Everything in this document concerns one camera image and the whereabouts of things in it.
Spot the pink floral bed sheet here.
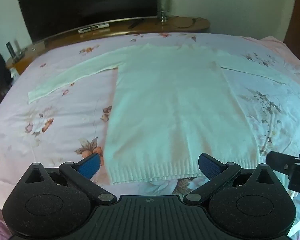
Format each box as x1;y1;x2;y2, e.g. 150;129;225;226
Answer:
0;32;300;240

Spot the black cordless phone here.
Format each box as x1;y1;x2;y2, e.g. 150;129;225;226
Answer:
6;42;17;58

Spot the white knit sweater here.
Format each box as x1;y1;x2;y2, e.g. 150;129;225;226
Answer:
27;43;288;186

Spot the silver set-top box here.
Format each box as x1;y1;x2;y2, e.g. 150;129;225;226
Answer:
78;23;110;33

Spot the phone charging dock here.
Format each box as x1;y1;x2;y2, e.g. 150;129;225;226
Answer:
12;51;25;63

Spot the black remote control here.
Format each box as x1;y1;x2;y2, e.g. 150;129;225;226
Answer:
128;19;144;29

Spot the black power cable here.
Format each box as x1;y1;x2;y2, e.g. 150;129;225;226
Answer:
165;16;204;28

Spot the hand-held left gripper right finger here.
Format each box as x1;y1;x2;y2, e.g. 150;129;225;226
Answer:
183;153;276;205

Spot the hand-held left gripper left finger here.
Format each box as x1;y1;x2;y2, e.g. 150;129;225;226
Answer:
22;153;118;207

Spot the black curved television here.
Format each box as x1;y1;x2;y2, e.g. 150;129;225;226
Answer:
15;0;158;44

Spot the wooden television stand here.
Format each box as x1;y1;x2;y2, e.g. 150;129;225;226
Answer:
5;16;211;75

